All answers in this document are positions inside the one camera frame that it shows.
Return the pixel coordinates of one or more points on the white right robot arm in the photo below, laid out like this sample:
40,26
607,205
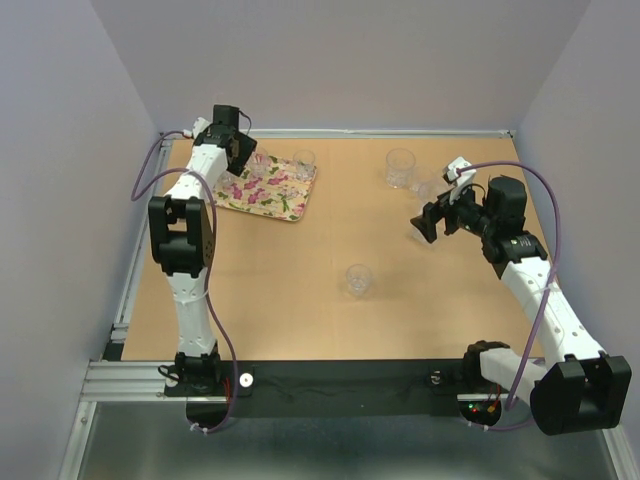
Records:
579,386

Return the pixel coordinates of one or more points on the floral patterned tray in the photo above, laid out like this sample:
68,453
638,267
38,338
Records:
277,195

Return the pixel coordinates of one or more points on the small clear glass behind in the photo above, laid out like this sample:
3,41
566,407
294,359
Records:
426,186

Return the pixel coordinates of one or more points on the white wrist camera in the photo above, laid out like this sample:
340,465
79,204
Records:
459,174
199,126

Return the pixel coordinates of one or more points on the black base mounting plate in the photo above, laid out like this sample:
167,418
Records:
324,388

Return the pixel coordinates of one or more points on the large clear faceted tumbler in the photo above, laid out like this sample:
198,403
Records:
400,164

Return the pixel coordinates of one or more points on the small clear glass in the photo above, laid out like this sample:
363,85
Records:
359,279
259,162
304,162
426,186
225,180

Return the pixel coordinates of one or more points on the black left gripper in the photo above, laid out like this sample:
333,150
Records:
247,145

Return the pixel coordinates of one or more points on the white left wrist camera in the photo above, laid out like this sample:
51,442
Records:
199,126

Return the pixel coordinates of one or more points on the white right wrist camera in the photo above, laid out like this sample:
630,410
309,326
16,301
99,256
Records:
459,174

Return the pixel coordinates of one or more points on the front aluminium rail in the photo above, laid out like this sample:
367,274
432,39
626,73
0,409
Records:
141,381

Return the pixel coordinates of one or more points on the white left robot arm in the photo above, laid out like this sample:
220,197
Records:
182,237

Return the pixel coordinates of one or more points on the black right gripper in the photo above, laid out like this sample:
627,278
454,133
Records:
432,212

